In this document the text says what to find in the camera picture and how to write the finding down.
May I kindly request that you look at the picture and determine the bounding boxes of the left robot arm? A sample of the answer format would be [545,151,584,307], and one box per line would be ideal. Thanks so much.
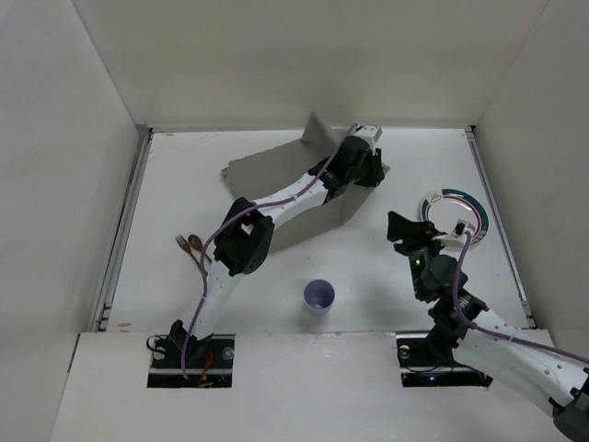
[168,126,385,376]

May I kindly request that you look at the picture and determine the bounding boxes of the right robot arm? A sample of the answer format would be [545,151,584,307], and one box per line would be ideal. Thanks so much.
[387,212,588,441]

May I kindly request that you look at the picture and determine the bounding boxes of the white plate green rim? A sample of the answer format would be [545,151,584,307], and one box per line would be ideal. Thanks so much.
[418,188,490,249]

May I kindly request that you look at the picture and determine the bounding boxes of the purple plastic cup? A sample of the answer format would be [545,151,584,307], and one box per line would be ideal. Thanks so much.
[303,279,335,316]

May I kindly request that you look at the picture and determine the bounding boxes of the brown wooden spoon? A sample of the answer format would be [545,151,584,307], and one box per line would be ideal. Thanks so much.
[187,234,212,266]

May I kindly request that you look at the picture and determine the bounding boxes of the brown wooden fork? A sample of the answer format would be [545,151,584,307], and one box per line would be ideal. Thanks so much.
[175,235,202,272]

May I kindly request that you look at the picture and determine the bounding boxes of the white front cover board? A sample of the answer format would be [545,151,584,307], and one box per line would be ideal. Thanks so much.
[52,332,560,441]

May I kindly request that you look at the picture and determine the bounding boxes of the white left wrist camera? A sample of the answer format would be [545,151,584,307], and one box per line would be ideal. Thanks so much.
[352,125,383,148]

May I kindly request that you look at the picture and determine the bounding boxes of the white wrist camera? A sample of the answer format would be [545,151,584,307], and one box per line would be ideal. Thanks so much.
[352,125,383,148]
[433,219,475,247]

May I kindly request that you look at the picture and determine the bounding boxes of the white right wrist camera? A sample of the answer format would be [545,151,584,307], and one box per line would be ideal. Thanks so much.
[433,219,475,247]

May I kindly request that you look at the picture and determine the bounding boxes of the right aluminium table rail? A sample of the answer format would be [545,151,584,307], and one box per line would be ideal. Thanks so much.
[465,125,537,329]

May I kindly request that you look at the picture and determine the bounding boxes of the aluminium table rail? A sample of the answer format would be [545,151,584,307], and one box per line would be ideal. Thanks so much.
[465,125,537,329]
[88,124,154,332]

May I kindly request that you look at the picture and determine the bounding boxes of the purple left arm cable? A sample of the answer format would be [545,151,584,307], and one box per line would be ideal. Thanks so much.
[181,126,358,381]

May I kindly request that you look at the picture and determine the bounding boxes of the left aluminium table rail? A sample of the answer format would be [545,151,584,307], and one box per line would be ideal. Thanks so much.
[88,124,154,332]

